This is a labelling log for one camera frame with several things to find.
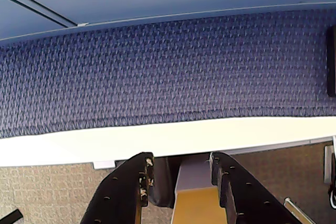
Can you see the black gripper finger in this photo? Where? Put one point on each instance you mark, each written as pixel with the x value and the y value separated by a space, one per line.
pixel 252 200
pixel 118 197

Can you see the yellow topped grey box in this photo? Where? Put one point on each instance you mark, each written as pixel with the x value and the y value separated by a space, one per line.
pixel 195 203

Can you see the black bar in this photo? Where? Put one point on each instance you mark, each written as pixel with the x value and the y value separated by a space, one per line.
pixel 9 217

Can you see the white metal bracket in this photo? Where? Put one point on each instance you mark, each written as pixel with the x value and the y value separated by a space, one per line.
pixel 328 163

